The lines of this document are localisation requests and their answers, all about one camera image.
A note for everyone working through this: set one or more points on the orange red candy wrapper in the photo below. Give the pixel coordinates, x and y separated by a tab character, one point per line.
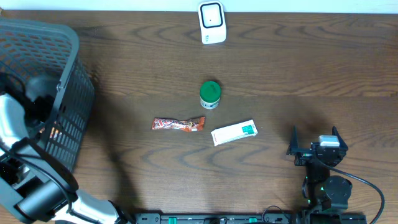
190	125

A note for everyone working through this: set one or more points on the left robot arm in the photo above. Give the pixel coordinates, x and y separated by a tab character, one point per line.
42	127

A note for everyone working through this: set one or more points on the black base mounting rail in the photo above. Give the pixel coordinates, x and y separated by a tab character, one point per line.
268	218

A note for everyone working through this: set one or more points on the grey plastic mesh basket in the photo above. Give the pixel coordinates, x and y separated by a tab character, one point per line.
41	60

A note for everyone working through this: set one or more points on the green lid white jar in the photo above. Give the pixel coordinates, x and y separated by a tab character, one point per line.
210	95

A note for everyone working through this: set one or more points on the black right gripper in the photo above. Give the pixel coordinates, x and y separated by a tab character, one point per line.
305	154

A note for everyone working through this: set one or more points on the white green Panadol box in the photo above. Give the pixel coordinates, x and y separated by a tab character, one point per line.
234	132

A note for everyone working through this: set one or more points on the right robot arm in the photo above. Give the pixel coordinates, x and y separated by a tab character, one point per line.
327	194

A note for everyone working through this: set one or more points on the orange snack packet in basket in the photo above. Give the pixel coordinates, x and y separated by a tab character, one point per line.
54	133

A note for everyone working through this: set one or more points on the white barcode scanner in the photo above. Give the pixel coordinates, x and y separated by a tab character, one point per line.
212	22

